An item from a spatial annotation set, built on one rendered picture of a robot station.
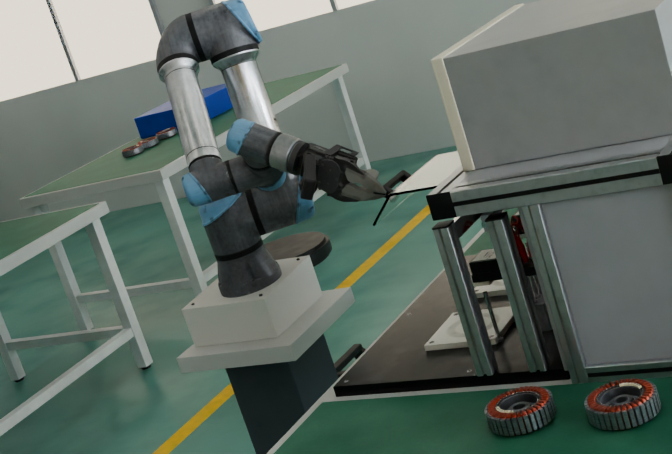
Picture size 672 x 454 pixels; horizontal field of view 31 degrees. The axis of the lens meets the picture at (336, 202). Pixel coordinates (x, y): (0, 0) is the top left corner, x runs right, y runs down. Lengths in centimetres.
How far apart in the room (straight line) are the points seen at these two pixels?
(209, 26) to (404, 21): 477
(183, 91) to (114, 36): 596
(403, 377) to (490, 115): 52
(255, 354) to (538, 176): 101
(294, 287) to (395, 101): 491
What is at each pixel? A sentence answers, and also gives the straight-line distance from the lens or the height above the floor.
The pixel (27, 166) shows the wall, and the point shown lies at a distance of 959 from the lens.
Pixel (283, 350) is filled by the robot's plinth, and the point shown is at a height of 74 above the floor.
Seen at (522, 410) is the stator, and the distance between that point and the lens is 196.
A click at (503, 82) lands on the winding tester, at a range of 206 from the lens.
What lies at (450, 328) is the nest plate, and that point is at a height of 78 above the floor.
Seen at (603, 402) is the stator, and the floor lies 77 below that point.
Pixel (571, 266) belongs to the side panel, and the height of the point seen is 95.
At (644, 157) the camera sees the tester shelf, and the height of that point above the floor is 112.
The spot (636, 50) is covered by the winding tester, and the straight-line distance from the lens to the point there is 198.
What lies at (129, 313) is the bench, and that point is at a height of 26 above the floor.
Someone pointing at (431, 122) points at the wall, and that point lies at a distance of 763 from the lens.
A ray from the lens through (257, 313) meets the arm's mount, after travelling 276.
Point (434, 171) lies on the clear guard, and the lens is 242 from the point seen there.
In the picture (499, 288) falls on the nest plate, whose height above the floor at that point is 78.
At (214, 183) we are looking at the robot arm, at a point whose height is 114.
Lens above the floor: 161
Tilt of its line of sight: 13 degrees down
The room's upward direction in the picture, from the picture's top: 18 degrees counter-clockwise
